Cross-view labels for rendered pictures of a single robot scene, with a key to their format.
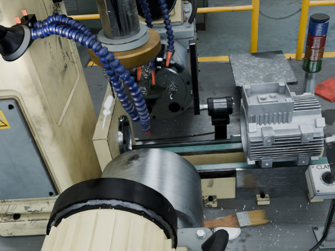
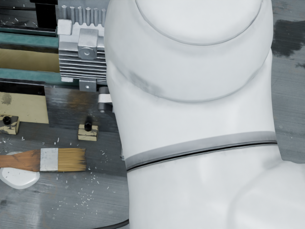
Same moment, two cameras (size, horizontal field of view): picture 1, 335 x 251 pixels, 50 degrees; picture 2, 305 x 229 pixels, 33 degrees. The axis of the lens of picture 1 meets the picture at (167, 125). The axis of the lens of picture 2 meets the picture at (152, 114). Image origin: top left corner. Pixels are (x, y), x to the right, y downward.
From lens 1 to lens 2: 0.31 m
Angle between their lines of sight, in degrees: 18
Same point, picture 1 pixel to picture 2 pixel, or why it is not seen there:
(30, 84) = not seen: outside the picture
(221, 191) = (25, 112)
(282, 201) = (117, 140)
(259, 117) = (77, 12)
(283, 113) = not seen: hidden behind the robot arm
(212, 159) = (23, 58)
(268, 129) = (89, 35)
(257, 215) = (72, 156)
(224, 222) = (17, 161)
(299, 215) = not seen: hidden behind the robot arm
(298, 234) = (121, 194)
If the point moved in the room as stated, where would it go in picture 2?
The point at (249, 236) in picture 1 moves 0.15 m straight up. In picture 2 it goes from (48, 188) to (41, 146)
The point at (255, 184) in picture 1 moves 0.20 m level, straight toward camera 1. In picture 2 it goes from (76, 110) to (37, 201)
